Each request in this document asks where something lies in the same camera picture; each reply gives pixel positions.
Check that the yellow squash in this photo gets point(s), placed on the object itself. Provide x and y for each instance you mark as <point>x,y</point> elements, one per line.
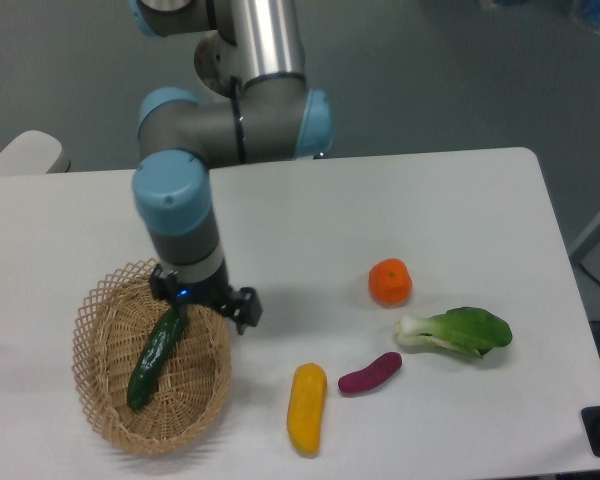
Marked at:
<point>305,409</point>

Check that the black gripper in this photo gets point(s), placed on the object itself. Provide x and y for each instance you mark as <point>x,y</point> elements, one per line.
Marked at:
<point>242,307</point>

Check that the white chair armrest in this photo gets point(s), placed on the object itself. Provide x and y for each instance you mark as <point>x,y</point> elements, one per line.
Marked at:
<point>34,153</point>

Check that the dark green cucumber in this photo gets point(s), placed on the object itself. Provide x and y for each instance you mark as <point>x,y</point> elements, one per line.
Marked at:
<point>144,379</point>

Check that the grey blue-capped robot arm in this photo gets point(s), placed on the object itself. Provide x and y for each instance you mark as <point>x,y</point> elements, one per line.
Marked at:
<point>267,113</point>

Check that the orange tangerine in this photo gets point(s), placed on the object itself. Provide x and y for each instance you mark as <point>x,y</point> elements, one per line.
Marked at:
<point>389,282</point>

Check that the woven wicker basket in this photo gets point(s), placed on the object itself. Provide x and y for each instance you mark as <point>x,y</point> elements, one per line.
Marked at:
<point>112,327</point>

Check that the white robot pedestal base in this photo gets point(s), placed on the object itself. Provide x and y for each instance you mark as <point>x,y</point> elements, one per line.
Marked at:
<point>217,65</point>

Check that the green bok choy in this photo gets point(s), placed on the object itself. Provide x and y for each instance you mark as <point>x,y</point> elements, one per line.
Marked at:
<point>469,331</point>

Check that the purple sweet potato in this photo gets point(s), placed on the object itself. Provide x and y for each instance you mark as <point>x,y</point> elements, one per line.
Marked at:
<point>371,377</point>

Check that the white furniture at right edge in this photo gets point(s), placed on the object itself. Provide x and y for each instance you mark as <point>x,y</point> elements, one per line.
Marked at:
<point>585,241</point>

